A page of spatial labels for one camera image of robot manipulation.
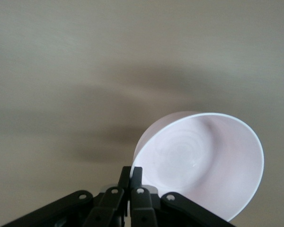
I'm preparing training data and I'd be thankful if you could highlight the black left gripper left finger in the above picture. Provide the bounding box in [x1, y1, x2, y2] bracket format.
[4, 166, 131, 227]

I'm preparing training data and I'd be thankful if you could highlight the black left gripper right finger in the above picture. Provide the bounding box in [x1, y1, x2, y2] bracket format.
[129, 166, 238, 227]

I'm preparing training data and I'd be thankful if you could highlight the pink bowl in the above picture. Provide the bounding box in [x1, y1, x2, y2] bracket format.
[131, 111, 265, 222]

